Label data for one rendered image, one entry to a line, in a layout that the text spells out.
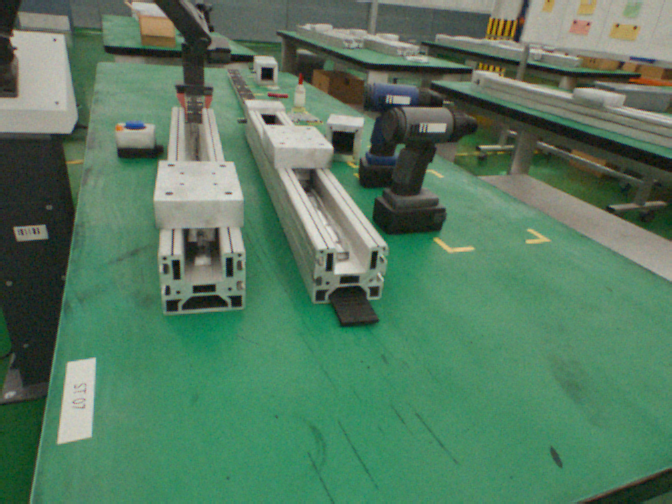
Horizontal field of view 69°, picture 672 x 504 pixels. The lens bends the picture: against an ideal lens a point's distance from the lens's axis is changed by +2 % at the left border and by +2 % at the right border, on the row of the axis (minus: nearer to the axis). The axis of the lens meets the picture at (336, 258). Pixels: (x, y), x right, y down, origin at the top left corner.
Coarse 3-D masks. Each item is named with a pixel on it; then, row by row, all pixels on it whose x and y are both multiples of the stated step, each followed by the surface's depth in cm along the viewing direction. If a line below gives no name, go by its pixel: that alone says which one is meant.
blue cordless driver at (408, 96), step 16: (368, 96) 101; (384, 96) 101; (400, 96) 101; (416, 96) 101; (432, 96) 103; (384, 112) 104; (384, 144) 107; (368, 160) 107; (384, 160) 107; (368, 176) 108; (384, 176) 108
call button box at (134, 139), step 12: (120, 132) 108; (132, 132) 109; (144, 132) 109; (120, 144) 109; (132, 144) 110; (144, 144) 110; (156, 144) 115; (120, 156) 110; (132, 156) 111; (144, 156) 112
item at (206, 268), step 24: (192, 144) 106; (216, 144) 98; (168, 240) 59; (216, 240) 69; (240, 240) 61; (168, 264) 59; (192, 264) 63; (216, 264) 63; (240, 264) 61; (168, 288) 60; (192, 288) 59; (216, 288) 60; (240, 288) 62; (168, 312) 60; (192, 312) 61
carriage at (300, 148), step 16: (272, 128) 97; (288, 128) 99; (304, 128) 100; (272, 144) 88; (288, 144) 88; (304, 144) 89; (320, 144) 90; (272, 160) 89; (288, 160) 88; (304, 160) 89; (320, 160) 90; (304, 176) 92
